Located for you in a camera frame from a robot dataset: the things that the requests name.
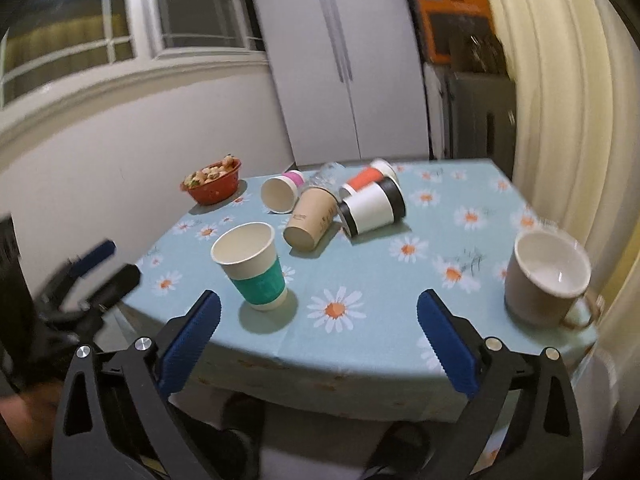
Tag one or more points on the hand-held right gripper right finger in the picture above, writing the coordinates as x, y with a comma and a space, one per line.
447, 345

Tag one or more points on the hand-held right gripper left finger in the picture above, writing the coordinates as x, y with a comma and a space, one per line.
192, 340

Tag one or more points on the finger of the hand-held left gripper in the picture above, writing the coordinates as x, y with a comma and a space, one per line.
120, 280
95, 255

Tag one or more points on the green banded paper cup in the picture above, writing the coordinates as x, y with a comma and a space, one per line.
260, 285

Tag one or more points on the white and black paper cup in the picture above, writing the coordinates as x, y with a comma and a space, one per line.
372, 207

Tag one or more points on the pink banded white cup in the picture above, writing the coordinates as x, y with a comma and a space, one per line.
277, 195

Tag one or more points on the brown paper cup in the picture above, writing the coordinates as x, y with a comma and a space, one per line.
312, 215

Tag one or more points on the red paper cup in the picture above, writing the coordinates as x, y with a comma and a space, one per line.
362, 179

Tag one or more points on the clear plastic cup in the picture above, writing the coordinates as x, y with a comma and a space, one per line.
325, 175

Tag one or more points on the beige ceramic mug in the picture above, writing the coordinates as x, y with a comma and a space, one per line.
530, 295

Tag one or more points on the daisy print blue tablecloth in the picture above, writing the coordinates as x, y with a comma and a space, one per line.
380, 270

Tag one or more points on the red bowl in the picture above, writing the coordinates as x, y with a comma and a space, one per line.
215, 192

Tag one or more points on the food in bowl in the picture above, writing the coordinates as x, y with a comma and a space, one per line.
210, 174

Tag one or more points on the grey appliance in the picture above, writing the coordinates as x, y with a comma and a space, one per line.
475, 115

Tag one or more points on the white framed window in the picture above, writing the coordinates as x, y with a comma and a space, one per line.
150, 20

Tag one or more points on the cream curtain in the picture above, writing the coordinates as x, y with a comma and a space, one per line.
565, 110

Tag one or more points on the white double door cabinet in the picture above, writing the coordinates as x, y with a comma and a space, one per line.
350, 60

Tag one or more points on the orange box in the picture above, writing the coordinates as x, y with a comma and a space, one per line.
450, 15

